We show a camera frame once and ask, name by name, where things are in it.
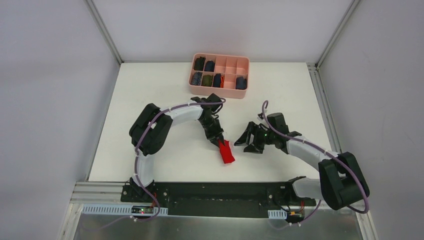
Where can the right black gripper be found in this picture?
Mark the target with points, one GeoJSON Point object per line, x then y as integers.
{"type": "Point", "coordinates": [256, 139]}

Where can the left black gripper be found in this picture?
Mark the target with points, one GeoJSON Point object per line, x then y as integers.
{"type": "Point", "coordinates": [214, 134]}

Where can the red underwear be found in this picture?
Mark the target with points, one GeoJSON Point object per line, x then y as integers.
{"type": "Point", "coordinates": [225, 150]}

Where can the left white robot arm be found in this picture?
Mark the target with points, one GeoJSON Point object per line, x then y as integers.
{"type": "Point", "coordinates": [150, 130]}

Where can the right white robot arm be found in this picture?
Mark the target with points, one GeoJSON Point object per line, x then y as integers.
{"type": "Point", "coordinates": [341, 182]}

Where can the blue orange rolled underwear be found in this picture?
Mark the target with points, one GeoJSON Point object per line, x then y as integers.
{"type": "Point", "coordinates": [218, 80]}

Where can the olive green rolled underwear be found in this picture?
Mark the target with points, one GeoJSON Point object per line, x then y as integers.
{"type": "Point", "coordinates": [207, 80]}

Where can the dark blue rolled underwear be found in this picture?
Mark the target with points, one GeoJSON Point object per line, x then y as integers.
{"type": "Point", "coordinates": [241, 83]}

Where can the blue striped rolled underwear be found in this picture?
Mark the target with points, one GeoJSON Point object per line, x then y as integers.
{"type": "Point", "coordinates": [196, 78]}

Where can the navy rolled underwear top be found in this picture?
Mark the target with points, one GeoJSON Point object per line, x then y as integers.
{"type": "Point", "coordinates": [209, 66]}

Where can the black rolled underwear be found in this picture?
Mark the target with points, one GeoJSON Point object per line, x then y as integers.
{"type": "Point", "coordinates": [199, 63]}

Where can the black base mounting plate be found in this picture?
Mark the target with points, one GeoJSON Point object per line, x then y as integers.
{"type": "Point", "coordinates": [230, 209]}

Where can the pink compartment organizer box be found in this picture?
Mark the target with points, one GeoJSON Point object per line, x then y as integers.
{"type": "Point", "coordinates": [231, 66]}

